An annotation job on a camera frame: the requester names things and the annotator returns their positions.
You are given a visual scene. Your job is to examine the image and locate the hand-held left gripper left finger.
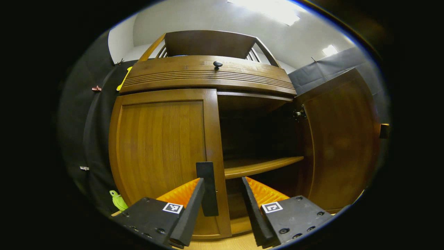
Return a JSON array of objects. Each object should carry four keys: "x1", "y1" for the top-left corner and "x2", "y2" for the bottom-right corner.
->
[{"x1": 111, "y1": 178, "x2": 206, "y2": 249}]

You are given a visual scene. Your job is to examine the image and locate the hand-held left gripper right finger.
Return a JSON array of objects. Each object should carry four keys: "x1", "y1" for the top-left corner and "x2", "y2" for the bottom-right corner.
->
[{"x1": 241, "y1": 176, "x2": 335, "y2": 249}]

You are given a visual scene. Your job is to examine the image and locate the wooden shoe cabinet door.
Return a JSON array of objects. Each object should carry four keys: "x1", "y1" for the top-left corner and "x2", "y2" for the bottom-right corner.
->
[
  {"x1": 294, "y1": 68, "x2": 382, "y2": 213},
  {"x1": 109, "y1": 89, "x2": 232, "y2": 240}
]

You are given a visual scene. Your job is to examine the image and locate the wooden double-door shoe cabinet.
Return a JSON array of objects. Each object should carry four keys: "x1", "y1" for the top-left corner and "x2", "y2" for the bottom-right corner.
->
[{"x1": 108, "y1": 30, "x2": 390, "y2": 241}]

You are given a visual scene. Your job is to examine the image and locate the wooden inner cabinet shelf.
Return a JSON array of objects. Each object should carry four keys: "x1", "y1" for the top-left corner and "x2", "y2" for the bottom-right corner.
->
[{"x1": 224, "y1": 156, "x2": 305, "y2": 180}]

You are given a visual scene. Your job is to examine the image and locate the metal door hinge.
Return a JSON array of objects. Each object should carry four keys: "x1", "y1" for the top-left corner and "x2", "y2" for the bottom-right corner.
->
[{"x1": 292, "y1": 105, "x2": 308, "y2": 121}]

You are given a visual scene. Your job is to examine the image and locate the green toy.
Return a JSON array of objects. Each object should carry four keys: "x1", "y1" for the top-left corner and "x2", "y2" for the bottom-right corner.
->
[{"x1": 110, "y1": 190, "x2": 128, "y2": 211}]

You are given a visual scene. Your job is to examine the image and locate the wooden drawer front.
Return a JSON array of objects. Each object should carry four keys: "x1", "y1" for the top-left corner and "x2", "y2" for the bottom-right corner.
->
[{"x1": 120, "y1": 56, "x2": 298, "y2": 97}]

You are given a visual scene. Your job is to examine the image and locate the large ceiling light panel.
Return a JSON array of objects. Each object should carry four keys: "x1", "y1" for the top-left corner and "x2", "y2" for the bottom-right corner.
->
[{"x1": 227, "y1": 0, "x2": 300, "y2": 26}]

